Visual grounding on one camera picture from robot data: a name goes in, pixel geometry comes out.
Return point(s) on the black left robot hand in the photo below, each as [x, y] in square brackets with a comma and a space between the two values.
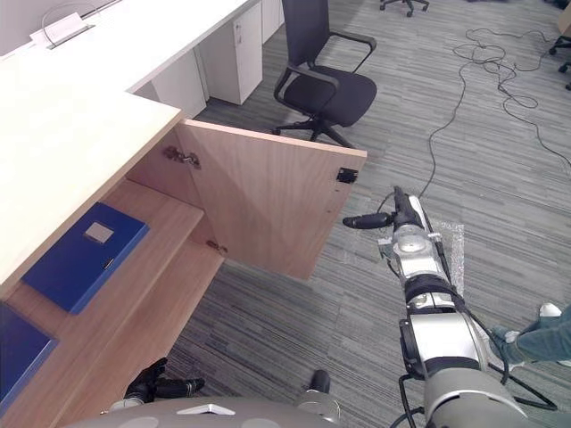
[151, 383]

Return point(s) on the wooden office cabinet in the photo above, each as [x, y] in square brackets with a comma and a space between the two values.
[102, 232]

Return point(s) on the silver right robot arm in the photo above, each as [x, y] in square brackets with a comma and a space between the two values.
[439, 321]

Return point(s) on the wooden cabinet door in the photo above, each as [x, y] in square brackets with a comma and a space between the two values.
[267, 200]

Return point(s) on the metal door hinge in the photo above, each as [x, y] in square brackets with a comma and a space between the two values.
[182, 157]
[217, 245]

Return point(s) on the person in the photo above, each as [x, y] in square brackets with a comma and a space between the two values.
[531, 339]

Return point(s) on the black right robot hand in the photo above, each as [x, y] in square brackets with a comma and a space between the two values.
[403, 209]

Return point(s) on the silver robot leg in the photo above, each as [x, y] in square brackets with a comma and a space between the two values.
[317, 392]

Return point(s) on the black chair base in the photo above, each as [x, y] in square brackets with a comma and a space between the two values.
[405, 4]
[562, 55]

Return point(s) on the black door latch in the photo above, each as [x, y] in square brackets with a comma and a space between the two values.
[347, 175]

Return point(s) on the blue file folder with label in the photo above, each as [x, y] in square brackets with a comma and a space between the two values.
[85, 258]

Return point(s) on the white desk power box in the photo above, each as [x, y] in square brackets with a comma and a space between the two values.
[60, 27]

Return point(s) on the silver robot torso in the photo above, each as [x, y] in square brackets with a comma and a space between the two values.
[201, 412]

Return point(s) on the black office chair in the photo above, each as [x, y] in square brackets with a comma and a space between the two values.
[323, 76]

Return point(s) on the white drawer pedestal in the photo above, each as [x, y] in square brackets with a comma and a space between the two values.
[234, 55]

